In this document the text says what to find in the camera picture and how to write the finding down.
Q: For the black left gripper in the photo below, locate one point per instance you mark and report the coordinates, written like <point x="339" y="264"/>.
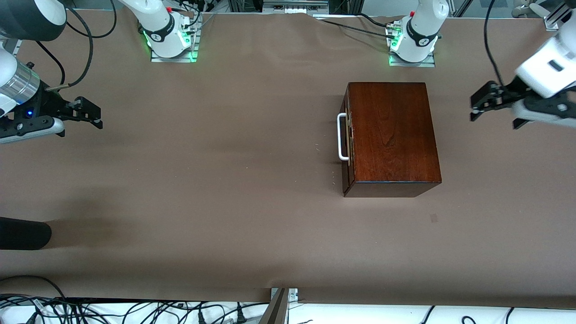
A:
<point x="507" y="93"/>

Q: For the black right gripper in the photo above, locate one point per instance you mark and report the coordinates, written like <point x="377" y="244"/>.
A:
<point x="46" y="105"/>

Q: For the light wood drawer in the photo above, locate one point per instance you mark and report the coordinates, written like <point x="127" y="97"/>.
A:
<point x="345" y="103"/>

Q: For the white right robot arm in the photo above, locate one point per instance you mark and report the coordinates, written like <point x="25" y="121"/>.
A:
<point x="157" y="18"/>

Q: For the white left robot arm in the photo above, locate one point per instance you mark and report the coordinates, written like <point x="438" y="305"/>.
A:
<point x="423" y="22"/>

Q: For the grey chair base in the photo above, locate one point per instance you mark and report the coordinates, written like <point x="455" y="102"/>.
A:
<point x="533" y="8"/>

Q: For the dark brown wooden cabinet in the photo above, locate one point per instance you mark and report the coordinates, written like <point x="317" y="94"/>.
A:
<point x="396" y="135"/>

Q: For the black ribbed foam cylinder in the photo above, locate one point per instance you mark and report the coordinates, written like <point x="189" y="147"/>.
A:
<point x="22" y="233"/>

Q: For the brown table cover sheet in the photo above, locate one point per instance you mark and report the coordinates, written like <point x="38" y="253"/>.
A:
<point x="247" y="234"/>

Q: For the grey equipment box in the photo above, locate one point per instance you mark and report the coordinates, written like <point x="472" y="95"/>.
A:
<point x="292" y="6"/>

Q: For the aluminium frame corner profile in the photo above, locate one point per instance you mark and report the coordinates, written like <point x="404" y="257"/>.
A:
<point x="553" y="20"/>

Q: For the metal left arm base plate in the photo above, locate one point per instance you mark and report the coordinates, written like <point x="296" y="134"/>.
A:
<point x="411" y="64"/>

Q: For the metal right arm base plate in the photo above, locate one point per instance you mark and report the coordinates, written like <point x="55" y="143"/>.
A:
<point x="180" y="57"/>

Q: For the dark metal frame post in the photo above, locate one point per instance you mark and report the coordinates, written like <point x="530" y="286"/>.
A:
<point x="276" y="310"/>

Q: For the silver metal table bracket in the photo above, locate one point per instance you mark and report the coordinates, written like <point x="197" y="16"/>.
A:
<point x="293" y="293"/>

